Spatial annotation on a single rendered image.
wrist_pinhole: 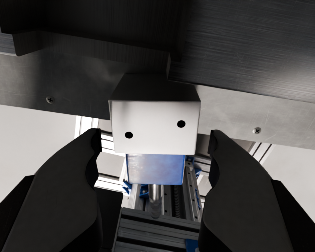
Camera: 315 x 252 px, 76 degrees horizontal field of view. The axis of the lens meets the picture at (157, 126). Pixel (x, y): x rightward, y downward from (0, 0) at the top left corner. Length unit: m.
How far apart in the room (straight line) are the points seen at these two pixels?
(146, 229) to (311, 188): 1.39
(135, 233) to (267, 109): 0.32
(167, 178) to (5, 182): 1.59
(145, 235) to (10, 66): 0.34
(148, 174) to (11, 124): 1.25
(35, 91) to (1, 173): 1.48
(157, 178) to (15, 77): 0.13
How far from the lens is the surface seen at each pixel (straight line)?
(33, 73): 0.19
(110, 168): 1.03
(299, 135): 0.22
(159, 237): 0.43
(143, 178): 0.16
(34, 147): 1.40
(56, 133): 1.27
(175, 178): 0.16
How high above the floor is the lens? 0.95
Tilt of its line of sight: 60 degrees down
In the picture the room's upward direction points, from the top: 178 degrees counter-clockwise
